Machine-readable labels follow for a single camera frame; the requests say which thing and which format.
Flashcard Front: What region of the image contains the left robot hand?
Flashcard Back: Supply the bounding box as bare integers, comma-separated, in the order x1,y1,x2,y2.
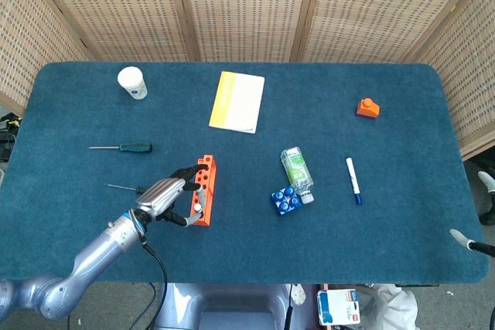
135,165,212,229

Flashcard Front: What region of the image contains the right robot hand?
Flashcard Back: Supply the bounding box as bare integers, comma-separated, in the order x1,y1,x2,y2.
449,170,495,257

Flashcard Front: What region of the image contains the green black striped screwdriver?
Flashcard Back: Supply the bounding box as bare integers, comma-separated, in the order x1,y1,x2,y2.
104,183,147,196

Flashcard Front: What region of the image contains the teal handled screwdriver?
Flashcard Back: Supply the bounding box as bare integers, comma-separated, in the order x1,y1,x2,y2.
88,142,153,153

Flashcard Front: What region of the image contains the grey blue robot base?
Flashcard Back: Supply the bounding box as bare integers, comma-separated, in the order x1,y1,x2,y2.
154,282,295,330

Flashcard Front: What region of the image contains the orange screwdriver rack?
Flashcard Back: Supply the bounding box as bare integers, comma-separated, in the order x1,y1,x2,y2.
188,154,218,227

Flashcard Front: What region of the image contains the blue felt table mat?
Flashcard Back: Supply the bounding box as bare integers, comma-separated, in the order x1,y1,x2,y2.
0,61,490,284

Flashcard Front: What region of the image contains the white paper cup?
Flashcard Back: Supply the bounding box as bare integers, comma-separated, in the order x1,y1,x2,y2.
117,66,149,100

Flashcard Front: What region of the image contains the yellow white notepad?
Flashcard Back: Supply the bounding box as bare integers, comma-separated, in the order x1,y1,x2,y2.
208,70,266,134

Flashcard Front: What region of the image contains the blue toy brick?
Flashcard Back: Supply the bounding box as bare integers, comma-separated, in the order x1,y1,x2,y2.
271,185,303,216

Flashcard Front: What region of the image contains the white marker blue cap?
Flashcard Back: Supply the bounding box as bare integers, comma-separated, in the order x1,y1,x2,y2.
345,157,364,206

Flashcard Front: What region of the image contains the clear bottle green label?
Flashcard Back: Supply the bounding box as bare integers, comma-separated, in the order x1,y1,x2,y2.
280,146,315,205

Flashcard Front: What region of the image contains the orange purple toy block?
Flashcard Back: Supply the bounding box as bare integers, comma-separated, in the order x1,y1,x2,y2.
354,97,381,120

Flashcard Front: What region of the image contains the white cloth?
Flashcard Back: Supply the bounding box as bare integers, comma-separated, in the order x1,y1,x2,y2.
359,283,421,330

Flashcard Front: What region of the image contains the black yellow equipment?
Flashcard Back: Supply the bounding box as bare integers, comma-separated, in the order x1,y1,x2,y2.
0,111,20,161

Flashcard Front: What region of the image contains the white perforated disc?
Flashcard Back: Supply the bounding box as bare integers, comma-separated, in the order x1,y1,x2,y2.
289,282,306,308

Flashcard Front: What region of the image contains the white blue cardboard box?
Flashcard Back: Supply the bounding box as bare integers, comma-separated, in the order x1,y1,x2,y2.
316,288,361,326

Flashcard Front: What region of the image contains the woven bamboo folding screen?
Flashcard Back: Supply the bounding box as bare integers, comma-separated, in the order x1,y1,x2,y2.
0,0,495,161

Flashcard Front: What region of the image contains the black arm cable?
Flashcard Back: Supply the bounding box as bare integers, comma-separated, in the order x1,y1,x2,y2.
141,243,169,330

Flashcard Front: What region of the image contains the black floor cable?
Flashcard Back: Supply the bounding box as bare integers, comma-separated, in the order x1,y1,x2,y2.
142,282,158,327

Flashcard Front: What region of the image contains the thin black base cable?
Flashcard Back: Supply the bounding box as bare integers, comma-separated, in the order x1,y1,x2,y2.
285,285,294,330

